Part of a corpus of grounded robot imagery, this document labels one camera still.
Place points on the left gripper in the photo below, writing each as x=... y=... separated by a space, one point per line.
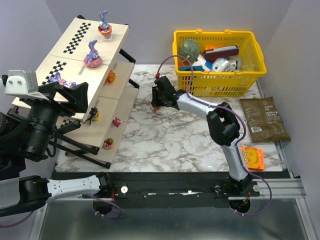
x=58 y=105

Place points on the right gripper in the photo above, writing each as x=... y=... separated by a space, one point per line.
x=155 y=99

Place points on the strawberry cake slice toy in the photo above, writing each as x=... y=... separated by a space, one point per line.
x=155 y=108

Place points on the purple bunny pink donut toy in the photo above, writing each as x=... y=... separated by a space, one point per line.
x=57 y=78

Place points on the black dragon toy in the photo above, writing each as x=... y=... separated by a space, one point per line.
x=94 y=115

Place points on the orange dragon toy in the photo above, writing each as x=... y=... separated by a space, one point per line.
x=111 y=77

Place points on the pink bear toy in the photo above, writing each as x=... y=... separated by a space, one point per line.
x=116 y=121

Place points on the strawberry tart toy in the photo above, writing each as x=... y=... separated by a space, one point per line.
x=108 y=143

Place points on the purple bunny cupcake toy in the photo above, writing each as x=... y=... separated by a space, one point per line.
x=104 y=28

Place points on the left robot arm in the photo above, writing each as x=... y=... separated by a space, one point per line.
x=29 y=138

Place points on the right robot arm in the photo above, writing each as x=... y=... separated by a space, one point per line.
x=224 y=128

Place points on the beige tiered shelf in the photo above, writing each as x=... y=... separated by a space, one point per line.
x=116 y=99

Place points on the blue box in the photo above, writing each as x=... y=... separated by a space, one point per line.
x=191 y=68

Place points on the yellow plastic basket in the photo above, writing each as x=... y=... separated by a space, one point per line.
x=217 y=80

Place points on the green melon ball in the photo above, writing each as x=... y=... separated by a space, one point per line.
x=190 y=49

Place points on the purple box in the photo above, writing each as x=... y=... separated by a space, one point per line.
x=221 y=52

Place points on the white bottle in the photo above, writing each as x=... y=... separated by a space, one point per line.
x=235 y=63

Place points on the brown coffee bag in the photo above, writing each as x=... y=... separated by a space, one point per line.
x=264 y=121

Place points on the orange snack box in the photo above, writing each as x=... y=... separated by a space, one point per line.
x=253 y=158

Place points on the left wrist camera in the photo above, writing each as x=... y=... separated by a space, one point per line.
x=24 y=85

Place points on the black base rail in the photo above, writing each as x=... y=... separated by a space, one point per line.
x=133 y=190

